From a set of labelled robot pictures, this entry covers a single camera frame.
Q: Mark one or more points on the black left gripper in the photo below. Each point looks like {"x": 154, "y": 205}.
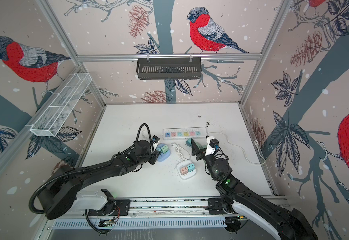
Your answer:
{"x": 155, "y": 156}

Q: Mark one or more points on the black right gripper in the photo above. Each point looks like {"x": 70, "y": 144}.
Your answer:
{"x": 198, "y": 152}

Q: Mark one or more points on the pink charger plug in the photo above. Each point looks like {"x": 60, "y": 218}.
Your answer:
{"x": 183, "y": 171}

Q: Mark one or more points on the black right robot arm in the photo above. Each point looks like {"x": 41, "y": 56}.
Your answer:
{"x": 236, "y": 197}

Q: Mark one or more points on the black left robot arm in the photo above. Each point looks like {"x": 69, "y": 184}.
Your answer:
{"x": 57, "y": 195}

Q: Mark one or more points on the dark teal charger plug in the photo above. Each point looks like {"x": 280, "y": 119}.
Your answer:
{"x": 189, "y": 142}

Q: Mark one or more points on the blue square socket cube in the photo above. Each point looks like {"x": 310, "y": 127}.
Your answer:
{"x": 163, "y": 157}

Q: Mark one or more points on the white multicolour power strip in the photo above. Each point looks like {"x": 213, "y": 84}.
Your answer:
{"x": 184, "y": 133}

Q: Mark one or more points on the white square socket cube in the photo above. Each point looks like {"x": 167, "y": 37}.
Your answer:
{"x": 182, "y": 164}

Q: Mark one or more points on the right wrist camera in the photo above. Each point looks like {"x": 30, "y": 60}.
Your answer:
{"x": 214, "y": 147}

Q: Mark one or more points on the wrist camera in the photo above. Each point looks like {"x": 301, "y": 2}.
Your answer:
{"x": 214, "y": 147}
{"x": 155, "y": 139}

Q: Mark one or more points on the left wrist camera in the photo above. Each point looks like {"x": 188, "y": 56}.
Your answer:
{"x": 155, "y": 139}

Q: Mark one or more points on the aluminium front rail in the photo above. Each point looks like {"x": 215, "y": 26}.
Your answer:
{"x": 139, "y": 207}

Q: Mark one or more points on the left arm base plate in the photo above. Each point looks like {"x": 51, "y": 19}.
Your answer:
{"x": 117, "y": 207}

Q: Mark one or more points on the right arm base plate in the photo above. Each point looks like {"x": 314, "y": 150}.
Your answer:
{"x": 220, "y": 206}

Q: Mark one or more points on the black wire basket shelf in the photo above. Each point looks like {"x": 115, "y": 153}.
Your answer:
{"x": 169, "y": 69}

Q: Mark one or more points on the white wire mesh shelf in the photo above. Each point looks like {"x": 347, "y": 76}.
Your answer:
{"x": 63, "y": 102}

